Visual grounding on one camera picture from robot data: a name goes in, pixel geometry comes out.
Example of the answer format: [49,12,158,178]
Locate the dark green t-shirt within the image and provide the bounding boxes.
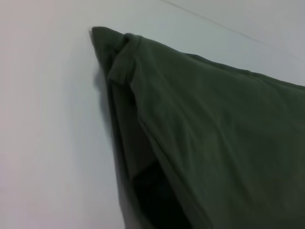
[91,25,305,229]

